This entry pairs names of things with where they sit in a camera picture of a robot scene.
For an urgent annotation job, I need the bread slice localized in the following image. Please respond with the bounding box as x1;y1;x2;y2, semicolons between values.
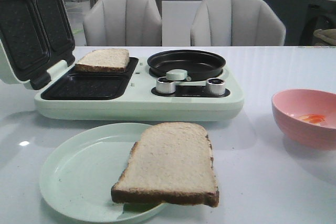
75;49;130;72
111;122;219;207

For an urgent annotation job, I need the pink plastic bowl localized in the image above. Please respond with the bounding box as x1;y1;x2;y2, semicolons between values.
271;89;335;151

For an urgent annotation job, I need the breakfast maker hinged lid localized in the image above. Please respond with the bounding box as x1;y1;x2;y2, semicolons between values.
1;0;75;90

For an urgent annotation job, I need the mint green breakfast maker base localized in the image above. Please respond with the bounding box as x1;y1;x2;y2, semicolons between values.
35;57;244;121

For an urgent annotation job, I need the left silver control knob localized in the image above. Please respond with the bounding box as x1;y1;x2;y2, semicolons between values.
155;77;176;94

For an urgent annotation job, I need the silver control knob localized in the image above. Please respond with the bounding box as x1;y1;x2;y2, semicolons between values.
155;77;176;94
205;78;226;96

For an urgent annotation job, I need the round black frying pan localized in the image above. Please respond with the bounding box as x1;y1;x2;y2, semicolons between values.
147;49;226;81

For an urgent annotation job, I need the right silver control knob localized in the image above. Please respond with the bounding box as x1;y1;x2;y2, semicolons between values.
205;78;226;96

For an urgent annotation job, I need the left grey upholstered chair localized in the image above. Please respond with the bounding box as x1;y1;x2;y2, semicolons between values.
83;0;162;46

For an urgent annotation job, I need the grey upholstered chair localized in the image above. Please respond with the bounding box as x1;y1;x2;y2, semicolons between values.
190;0;286;46
83;0;162;46

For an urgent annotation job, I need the right grey upholstered chair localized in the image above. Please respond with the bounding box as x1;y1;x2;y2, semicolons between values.
190;0;286;46

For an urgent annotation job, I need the mint green round plate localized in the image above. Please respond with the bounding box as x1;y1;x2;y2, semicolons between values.
39;123;166;223

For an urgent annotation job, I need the dark grey counter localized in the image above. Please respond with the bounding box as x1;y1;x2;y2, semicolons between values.
264;0;335;46

